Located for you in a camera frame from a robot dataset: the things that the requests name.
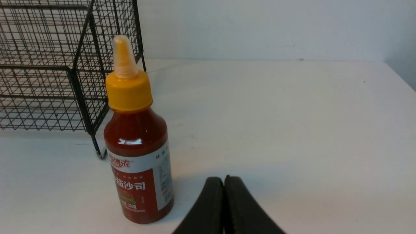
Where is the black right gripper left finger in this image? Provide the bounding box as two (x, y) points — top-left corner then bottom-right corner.
(173, 177), (224, 234)

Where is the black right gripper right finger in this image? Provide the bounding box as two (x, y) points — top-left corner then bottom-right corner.
(224, 175), (285, 234)

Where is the red sauce bottle yellow cap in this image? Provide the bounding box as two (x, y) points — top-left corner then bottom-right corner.
(104, 35), (174, 225)

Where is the black wire mesh shelf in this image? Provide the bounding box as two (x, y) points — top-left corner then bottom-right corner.
(0, 0), (145, 159)

